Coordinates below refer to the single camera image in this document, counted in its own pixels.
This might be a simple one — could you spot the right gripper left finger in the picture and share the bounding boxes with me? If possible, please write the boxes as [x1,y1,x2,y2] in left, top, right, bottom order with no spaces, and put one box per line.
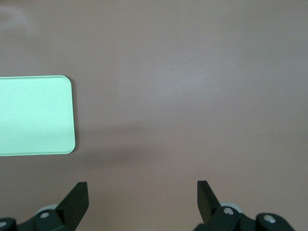
[18,182,90,231]

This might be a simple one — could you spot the light green rectangular tray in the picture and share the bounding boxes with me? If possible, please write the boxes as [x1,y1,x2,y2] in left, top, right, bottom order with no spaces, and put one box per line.
[0,75,77,157]

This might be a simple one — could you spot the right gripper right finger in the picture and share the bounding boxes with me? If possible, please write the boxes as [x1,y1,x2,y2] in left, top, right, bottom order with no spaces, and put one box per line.
[194,180,256,231]

